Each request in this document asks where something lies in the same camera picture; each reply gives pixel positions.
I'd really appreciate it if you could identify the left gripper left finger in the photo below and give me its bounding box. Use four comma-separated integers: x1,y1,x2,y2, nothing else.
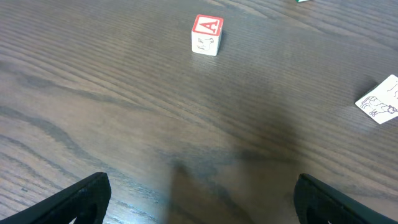
1,172,111,224

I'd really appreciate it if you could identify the red letter A block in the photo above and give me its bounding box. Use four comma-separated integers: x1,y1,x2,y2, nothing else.
191,14,224,56

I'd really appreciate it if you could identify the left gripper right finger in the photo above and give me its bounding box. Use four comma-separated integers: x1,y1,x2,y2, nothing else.
294,173,397,224

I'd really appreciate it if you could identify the white block centre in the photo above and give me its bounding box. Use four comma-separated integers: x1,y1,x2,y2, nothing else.
355,75,397,124

